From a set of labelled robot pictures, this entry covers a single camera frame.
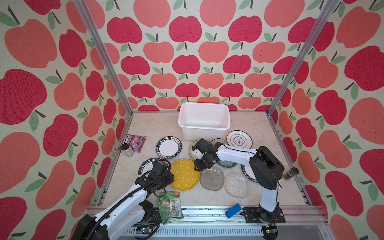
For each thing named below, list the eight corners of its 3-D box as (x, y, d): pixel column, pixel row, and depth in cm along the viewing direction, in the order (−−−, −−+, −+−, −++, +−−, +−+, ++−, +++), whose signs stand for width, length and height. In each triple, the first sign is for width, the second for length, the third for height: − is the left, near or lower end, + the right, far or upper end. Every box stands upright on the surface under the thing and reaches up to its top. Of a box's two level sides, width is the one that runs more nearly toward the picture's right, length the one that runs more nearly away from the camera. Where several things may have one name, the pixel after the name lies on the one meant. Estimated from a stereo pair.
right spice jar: (283, 181, 88) (293, 174, 79) (281, 175, 90) (290, 167, 82) (289, 181, 88) (300, 174, 80) (287, 175, 90) (297, 167, 82)
